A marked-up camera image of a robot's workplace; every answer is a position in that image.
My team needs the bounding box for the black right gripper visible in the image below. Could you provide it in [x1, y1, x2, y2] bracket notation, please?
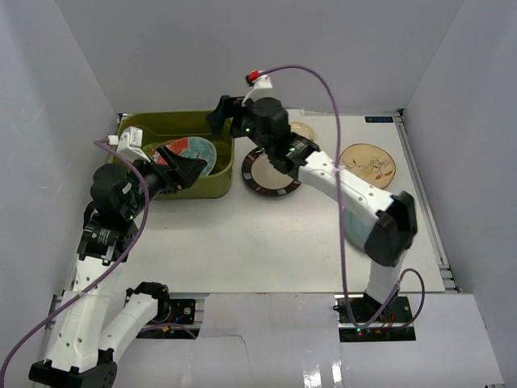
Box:
[207, 97, 273, 156]

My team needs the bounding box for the red and teal plate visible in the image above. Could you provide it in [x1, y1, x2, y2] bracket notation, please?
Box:
[150, 137, 217, 176]

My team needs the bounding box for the dark striped rim plate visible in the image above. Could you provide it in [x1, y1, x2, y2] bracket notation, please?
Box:
[241, 147, 301, 200]

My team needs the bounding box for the light blue plate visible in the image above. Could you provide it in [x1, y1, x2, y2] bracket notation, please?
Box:
[343, 209, 371, 252]

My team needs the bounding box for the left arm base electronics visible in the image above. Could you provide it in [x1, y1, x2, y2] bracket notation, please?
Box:
[137, 298, 203, 340]

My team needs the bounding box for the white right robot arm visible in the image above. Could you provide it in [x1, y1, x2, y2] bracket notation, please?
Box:
[206, 95, 418, 323]

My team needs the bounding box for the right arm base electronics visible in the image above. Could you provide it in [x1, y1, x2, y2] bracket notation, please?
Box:
[334, 295, 417, 344]

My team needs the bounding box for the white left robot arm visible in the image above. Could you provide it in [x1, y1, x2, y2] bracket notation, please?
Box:
[28, 147, 207, 387]

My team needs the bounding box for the green plastic bin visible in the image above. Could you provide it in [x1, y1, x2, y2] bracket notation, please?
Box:
[116, 111, 235, 200]

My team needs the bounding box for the small cream plate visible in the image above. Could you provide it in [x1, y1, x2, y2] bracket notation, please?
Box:
[290, 121, 316, 141]

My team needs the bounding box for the blue table label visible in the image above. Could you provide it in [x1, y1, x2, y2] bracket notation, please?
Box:
[364, 116, 393, 124]

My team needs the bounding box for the tan bird pattern plate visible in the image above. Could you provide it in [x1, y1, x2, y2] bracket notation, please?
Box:
[339, 143, 397, 189]

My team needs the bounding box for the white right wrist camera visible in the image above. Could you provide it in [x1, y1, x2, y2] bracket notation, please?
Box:
[242, 70, 273, 107]

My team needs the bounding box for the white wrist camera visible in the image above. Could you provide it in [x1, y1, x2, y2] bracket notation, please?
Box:
[107, 126, 150, 162]
[242, 70, 273, 107]

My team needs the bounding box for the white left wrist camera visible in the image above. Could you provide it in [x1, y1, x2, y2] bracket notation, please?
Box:
[107, 126, 150, 162]

